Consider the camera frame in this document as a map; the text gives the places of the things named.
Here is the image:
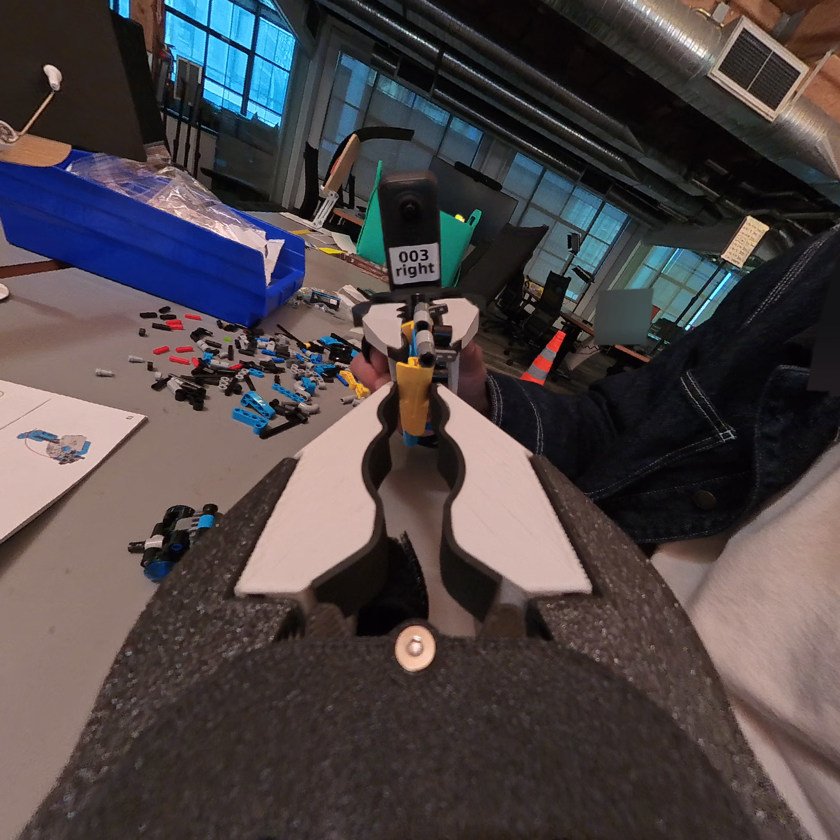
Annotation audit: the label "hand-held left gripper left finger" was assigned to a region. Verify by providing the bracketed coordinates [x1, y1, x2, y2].
[234, 382, 399, 601]

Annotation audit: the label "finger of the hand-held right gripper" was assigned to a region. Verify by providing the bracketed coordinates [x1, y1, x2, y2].
[362, 299, 412, 361]
[436, 298, 481, 350]

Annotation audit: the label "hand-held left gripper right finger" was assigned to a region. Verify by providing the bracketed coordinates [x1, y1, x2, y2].
[435, 384, 595, 622]

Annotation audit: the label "yellow and blue brick assembly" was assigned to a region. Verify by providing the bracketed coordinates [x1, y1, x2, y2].
[394, 298, 455, 448]

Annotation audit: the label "black and blue gear assembly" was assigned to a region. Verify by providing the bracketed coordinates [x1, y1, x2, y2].
[128, 504, 222, 584]

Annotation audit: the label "white and wooden desk lamp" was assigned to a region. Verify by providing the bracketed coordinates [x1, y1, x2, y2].
[311, 128, 416, 228]

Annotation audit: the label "grey desk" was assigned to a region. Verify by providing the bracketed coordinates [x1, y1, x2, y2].
[0, 209, 500, 815]

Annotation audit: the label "person's right hand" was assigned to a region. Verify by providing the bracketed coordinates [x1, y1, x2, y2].
[350, 341, 491, 437]

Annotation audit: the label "teal felt bag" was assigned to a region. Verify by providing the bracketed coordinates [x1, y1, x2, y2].
[356, 161, 484, 291]

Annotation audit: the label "black monitor screen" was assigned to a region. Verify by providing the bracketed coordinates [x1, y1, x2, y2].
[430, 157, 521, 231]

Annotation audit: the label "orange traffic cone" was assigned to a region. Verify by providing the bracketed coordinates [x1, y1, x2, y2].
[521, 330, 567, 387]

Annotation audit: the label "pile of loose building pieces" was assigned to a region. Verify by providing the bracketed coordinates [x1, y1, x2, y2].
[95, 305, 376, 442]

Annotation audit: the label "crumpled clear plastic wrappers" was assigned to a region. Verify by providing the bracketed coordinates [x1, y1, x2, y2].
[69, 154, 287, 284]

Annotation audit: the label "open instruction booklet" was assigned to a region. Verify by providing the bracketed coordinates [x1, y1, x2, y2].
[0, 379, 149, 544]

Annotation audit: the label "blue plastic bin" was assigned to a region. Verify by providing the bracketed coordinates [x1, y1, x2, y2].
[0, 150, 307, 329]

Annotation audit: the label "person's white shirt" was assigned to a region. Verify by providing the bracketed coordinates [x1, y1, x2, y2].
[650, 456, 840, 840]

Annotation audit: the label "white printed sign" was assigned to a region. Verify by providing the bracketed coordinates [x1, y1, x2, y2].
[721, 215, 770, 268]

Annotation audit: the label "white air vent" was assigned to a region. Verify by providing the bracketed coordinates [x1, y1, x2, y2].
[707, 16, 810, 123]

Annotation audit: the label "black panel with wooden edge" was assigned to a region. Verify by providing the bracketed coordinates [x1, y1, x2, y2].
[0, 0, 165, 168]

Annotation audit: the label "silver air duct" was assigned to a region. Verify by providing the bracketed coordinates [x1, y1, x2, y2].
[545, 0, 840, 188]

